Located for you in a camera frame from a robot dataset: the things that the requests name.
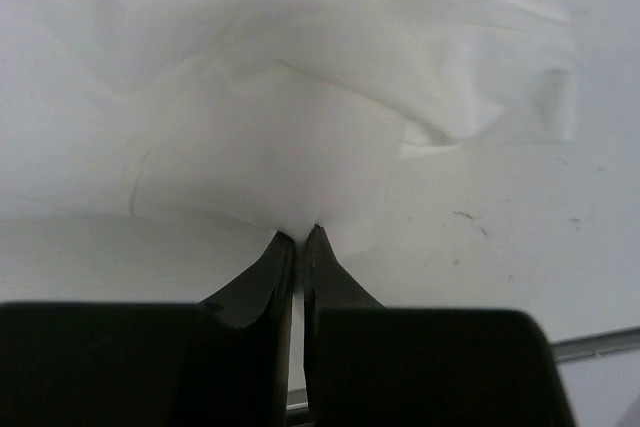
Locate white t-shirt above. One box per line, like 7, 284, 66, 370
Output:
1, 0, 577, 252

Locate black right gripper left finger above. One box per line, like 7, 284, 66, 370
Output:
1, 234, 295, 426

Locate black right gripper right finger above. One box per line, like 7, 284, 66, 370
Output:
302, 227, 574, 426

